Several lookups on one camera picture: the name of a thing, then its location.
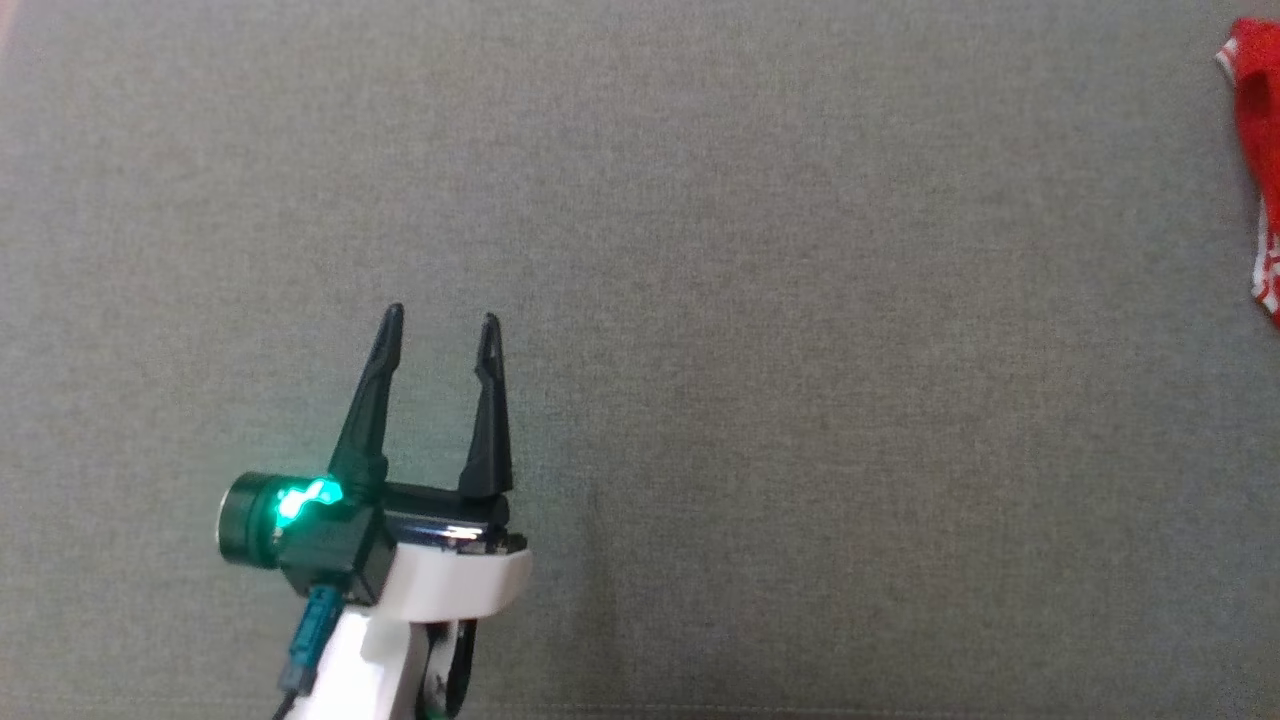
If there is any teal plug camera cable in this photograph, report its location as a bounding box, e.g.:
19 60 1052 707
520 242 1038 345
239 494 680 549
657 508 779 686
272 585 346 720

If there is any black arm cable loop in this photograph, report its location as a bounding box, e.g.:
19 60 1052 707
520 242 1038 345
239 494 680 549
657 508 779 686
428 620 480 720

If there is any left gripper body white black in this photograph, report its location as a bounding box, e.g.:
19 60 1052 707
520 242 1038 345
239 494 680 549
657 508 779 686
378 484 532 624

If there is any red white basketball jersey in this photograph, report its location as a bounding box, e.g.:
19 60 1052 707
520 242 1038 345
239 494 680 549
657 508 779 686
1214 17 1280 329

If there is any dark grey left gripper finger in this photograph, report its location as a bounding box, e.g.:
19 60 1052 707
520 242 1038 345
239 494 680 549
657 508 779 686
328 303 406 491
457 312 515 499

